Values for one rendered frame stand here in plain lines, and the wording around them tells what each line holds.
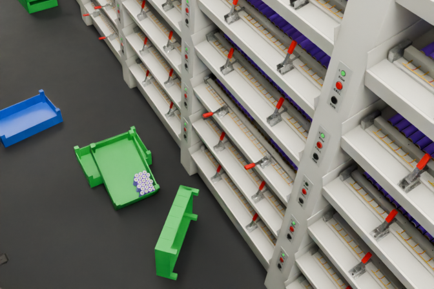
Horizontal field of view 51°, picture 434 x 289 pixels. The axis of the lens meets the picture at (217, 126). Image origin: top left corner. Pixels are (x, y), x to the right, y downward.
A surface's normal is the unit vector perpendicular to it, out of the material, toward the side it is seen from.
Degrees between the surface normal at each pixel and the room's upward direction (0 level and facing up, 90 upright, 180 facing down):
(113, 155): 22
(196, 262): 0
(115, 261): 0
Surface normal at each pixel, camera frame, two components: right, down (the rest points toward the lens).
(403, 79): -0.19, -0.58
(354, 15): -0.86, 0.33
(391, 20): 0.51, 0.63
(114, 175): 0.25, -0.41
